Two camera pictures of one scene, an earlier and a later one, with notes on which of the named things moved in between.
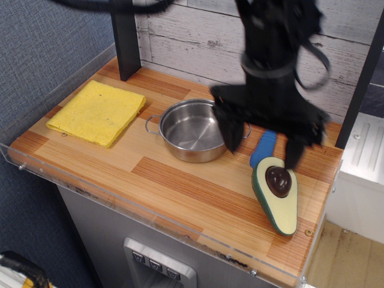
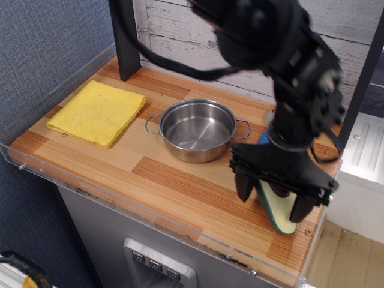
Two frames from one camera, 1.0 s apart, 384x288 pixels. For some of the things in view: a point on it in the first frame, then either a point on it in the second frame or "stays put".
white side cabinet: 355,203 stays put
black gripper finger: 295,148 -> 302,206
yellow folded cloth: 98,113 stays put
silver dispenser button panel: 149,268 stays put
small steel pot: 189,130 stays put
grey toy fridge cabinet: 102,228 stays put
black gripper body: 274,104 -> 296,171
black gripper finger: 233,126 -> 244,185
